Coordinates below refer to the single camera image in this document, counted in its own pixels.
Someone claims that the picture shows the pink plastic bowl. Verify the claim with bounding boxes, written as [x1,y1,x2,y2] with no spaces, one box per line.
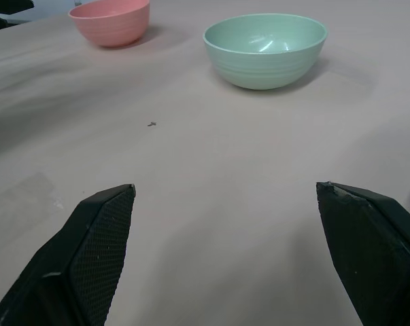
[67,0,151,48]

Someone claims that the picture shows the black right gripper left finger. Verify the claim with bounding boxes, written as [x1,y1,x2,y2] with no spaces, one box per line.
[0,183,137,326]

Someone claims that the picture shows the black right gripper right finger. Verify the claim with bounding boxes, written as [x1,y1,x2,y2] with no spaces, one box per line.
[315,181,410,326]

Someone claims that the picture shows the green plastic bowl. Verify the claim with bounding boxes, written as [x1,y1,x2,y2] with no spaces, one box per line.
[202,12,328,91]

